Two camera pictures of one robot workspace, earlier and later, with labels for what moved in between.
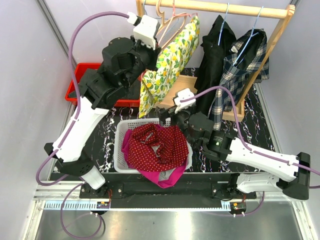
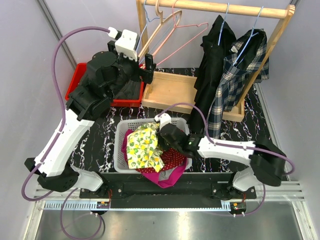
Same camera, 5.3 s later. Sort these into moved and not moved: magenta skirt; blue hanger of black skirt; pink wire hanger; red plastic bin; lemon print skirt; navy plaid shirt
Moved: lemon print skirt; pink wire hanger
Not moved: navy plaid shirt; magenta skirt; blue hanger of black skirt; red plastic bin
